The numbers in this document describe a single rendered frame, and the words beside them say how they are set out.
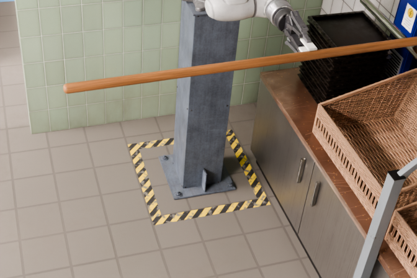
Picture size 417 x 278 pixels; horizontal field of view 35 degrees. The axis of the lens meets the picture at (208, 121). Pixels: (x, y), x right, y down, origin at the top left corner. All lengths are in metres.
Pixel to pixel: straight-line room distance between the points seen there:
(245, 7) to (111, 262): 1.31
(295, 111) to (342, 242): 0.63
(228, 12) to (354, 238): 0.96
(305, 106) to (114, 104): 1.14
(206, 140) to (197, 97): 0.27
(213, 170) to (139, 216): 0.43
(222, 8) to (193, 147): 1.00
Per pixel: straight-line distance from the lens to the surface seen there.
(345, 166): 2.64
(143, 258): 3.03
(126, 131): 3.65
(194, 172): 3.27
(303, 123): 2.88
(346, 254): 2.67
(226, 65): 2.04
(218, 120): 3.08
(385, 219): 2.28
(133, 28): 3.39
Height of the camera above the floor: 2.34
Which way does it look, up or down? 39 degrees down
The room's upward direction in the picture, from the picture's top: 5 degrees clockwise
